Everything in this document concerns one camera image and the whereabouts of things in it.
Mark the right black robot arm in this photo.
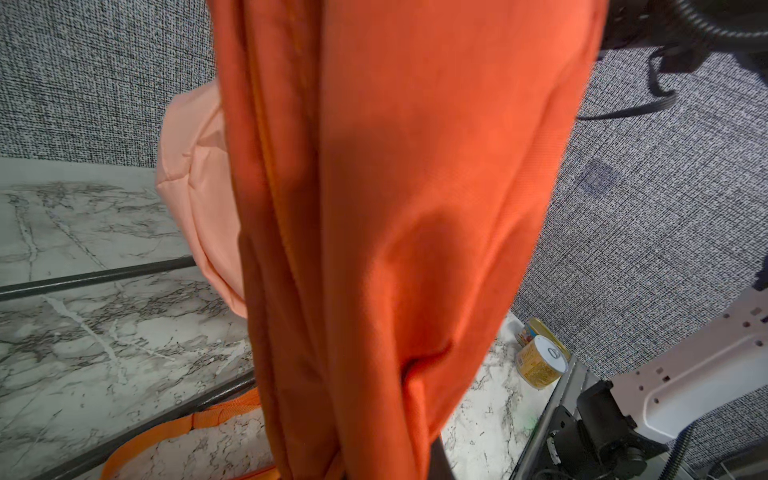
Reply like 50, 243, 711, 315
600, 0, 767, 79

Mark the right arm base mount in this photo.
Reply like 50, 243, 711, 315
512, 269, 767, 479

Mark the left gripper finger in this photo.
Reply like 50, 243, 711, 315
428, 436, 455, 480

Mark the red-orange sling bag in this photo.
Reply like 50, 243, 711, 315
209, 1, 608, 479

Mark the pink sling bag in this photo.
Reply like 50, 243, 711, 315
155, 80, 247, 318

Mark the black garment rack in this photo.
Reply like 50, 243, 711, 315
1, 256, 254, 479

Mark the orange sling bag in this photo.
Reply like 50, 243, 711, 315
99, 387, 262, 479

